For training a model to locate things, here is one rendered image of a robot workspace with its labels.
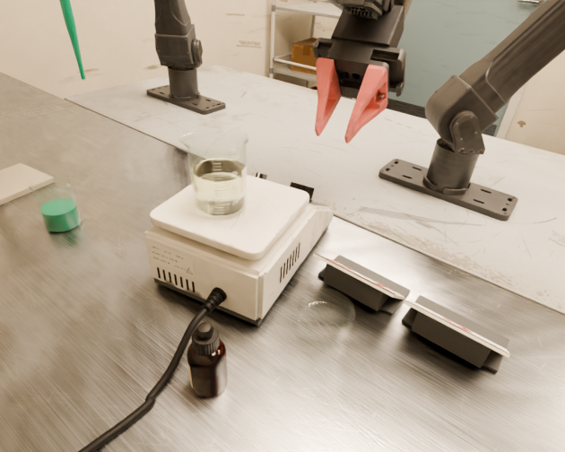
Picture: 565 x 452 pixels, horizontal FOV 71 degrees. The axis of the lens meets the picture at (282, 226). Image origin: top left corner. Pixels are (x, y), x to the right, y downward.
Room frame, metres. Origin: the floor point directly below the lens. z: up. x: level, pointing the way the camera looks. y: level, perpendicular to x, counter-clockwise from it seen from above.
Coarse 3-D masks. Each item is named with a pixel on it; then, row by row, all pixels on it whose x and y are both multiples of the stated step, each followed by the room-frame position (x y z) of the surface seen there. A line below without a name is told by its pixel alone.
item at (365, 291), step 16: (320, 256) 0.31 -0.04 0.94; (336, 256) 0.36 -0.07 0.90; (320, 272) 0.33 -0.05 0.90; (336, 272) 0.30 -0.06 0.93; (352, 272) 0.30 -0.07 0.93; (368, 272) 0.33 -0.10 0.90; (336, 288) 0.30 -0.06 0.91; (352, 288) 0.29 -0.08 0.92; (368, 288) 0.28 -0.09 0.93; (384, 288) 0.28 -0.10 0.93; (400, 288) 0.31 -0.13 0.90; (368, 304) 0.28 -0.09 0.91; (384, 304) 0.29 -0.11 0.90; (400, 304) 0.29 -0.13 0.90
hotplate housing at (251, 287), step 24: (312, 216) 0.35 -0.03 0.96; (168, 240) 0.29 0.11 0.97; (192, 240) 0.29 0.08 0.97; (288, 240) 0.30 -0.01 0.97; (312, 240) 0.36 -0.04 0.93; (168, 264) 0.28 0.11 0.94; (192, 264) 0.27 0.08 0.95; (216, 264) 0.26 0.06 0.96; (240, 264) 0.26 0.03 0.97; (264, 264) 0.26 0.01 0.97; (288, 264) 0.30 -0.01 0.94; (192, 288) 0.27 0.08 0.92; (216, 288) 0.26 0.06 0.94; (240, 288) 0.25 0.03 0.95; (264, 288) 0.25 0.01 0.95; (240, 312) 0.25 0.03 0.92; (264, 312) 0.25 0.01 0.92
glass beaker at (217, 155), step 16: (208, 128) 0.34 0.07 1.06; (224, 128) 0.35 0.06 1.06; (192, 144) 0.32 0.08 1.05; (208, 144) 0.30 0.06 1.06; (224, 144) 0.30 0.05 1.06; (240, 144) 0.31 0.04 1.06; (192, 160) 0.30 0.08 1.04; (208, 160) 0.30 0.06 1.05; (224, 160) 0.30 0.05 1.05; (240, 160) 0.31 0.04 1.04; (192, 176) 0.31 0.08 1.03; (208, 176) 0.30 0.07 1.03; (224, 176) 0.30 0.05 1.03; (240, 176) 0.31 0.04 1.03; (208, 192) 0.30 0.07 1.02; (224, 192) 0.30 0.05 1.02; (240, 192) 0.31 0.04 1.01; (208, 208) 0.30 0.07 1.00; (224, 208) 0.30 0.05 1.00; (240, 208) 0.31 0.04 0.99
